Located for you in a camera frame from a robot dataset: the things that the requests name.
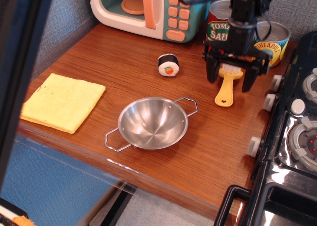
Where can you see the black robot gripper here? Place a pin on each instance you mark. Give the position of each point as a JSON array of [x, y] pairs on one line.
[[239, 51]]

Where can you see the yellow toy dish brush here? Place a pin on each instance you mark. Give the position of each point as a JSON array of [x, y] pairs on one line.
[[229, 73]]

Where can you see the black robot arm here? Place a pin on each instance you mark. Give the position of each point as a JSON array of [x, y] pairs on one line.
[[247, 10]]

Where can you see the plush sushi roll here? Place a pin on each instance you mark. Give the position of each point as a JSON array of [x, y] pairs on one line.
[[168, 65]]

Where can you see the tomato sauce can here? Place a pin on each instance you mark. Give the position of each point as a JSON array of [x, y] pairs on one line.
[[217, 24]]

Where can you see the grey stove knob upper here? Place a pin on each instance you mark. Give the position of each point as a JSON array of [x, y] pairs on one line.
[[275, 83]]

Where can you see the grey stove knob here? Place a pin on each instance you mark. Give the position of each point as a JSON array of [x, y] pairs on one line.
[[253, 146], [275, 83], [269, 101]]

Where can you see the pineapple slices can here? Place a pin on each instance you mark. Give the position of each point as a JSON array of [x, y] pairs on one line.
[[272, 39]]

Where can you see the grey stove knob middle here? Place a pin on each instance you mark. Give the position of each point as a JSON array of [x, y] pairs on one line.
[[269, 101]]

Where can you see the grey stove knob lower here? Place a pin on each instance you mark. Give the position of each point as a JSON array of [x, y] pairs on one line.
[[253, 146]]

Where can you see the toy microwave teal and white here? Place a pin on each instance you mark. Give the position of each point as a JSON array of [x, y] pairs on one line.
[[169, 20]]

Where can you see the black toy stove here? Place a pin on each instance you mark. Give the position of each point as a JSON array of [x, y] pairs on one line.
[[284, 177]]

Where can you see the yellow folded cloth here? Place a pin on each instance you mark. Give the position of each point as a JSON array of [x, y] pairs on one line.
[[62, 103]]

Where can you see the orange object bottom left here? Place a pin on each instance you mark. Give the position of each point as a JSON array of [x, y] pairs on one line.
[[23, 221]]

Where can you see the steel two-handled bowl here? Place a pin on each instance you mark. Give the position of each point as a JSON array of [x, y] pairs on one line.
[[154, 123]]

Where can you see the black oven door handle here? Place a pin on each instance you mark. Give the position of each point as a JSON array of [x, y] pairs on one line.
[[233, 192]]

